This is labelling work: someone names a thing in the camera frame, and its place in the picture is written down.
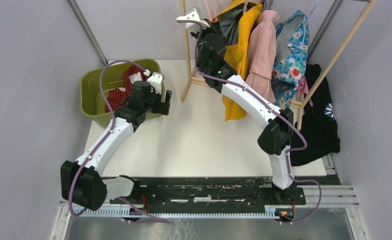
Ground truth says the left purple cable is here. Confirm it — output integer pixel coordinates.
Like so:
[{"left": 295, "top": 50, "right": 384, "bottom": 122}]
[{"left": 68, "top": 59, "right": 169, "bottom": 224}]

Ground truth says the red polka dot skirt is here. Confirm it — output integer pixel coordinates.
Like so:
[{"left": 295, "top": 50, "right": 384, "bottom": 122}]
[{"left": 107, "top": 65, "right": 146, "bottom": 111}]

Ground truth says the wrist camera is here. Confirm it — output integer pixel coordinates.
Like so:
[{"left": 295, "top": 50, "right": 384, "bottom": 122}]
[
  {"left": 143, "top": 69, "right": 164, "bottom": 95},
  {"left": 176, "top": 7, "right": 210, "bottom": 33}
]

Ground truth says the purple cable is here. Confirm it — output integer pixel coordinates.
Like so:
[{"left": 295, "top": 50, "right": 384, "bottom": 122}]
[
  {"left": 68, "top": 59, "right": 169, "bottom": 224},
  {"left": 177, "top": 19, "right": 323, "bottom": 225}
]

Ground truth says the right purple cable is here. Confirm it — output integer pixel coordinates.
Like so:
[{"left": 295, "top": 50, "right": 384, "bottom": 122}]
[{"left": 177, "top": 19, "right": 323, "bottom": 225}]

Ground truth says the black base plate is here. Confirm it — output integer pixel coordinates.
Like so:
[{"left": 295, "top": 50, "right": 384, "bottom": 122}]
[{"left": 125, "top": 176, "right": 306, "bottom": 215}]

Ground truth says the wooden clothes rack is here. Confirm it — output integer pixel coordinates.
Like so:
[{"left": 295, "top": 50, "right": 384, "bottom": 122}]
[{"left": 180, "top": 0, "right": 377, "bottom": 130}]

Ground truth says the green plastic basket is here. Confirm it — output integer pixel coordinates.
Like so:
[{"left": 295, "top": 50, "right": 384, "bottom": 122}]
[{"left": 80, "top": 58, "right": 167, "bottom": 131}]

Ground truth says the pink wire hanger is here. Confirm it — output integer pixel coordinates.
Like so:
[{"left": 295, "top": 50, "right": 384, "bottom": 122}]
[{"left": 204, "top": 0, "right": 217, "bottom": 21}]

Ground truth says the black garment with flower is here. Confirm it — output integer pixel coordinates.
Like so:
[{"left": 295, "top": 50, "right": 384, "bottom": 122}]
[{"left": 290, "top": 78, "right": 341, "bottom": 167}]

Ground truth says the blue floral garment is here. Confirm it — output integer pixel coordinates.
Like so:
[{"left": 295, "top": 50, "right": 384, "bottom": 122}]
[{"left": 271, "top": 10, "right": 310, "bottom": 109}]

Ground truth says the pink garment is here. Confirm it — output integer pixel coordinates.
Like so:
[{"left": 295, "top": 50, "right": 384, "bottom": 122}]
[{"left": 246, "top": 10, "right": 281, "bottom": 103}]

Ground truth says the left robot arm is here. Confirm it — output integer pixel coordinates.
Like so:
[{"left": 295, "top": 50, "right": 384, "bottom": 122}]
[{"left": 60, "top": 80, "right": 172, "bottom": 211}]

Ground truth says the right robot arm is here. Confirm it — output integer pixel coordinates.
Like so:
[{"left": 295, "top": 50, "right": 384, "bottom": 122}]
[{"left": 193, "top": 30, "right": 297, "bottom": 204}]

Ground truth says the yellow skirt grey lining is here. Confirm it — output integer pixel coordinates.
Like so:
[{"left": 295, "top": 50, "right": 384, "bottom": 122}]
[{"left": 212, "top": 0, "right": 264, "bottom": 122}]

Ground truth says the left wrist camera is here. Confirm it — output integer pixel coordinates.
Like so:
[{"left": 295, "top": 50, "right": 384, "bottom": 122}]
[{"left": 143, "top": 69, "right": 164, "bottom": 95}]

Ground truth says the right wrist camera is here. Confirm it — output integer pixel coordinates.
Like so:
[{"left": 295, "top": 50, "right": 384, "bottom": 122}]
[{"left": 176, "top": 7, "right": 210, "bottom": 33}]

